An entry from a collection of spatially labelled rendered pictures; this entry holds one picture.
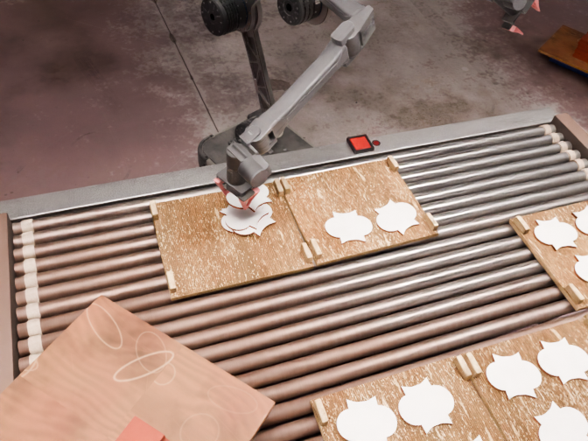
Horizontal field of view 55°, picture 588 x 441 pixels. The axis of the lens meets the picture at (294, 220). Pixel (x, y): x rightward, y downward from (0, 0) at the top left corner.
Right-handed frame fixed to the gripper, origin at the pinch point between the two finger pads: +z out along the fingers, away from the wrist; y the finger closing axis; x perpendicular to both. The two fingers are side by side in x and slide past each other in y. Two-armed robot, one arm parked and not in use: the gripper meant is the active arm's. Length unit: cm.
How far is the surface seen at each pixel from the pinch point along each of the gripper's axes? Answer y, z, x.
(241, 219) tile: -1.6, 7.7, -0.4
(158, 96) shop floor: 160, 108, -95
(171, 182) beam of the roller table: 27.5, 12.6, 1.4
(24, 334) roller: 13, 12, 63
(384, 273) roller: -43.1, 11.7, -17.6
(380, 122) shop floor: 48, 108, -179
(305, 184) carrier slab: -4.4, 10.7, -27.5
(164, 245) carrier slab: 8.2, 9.9, 20.7
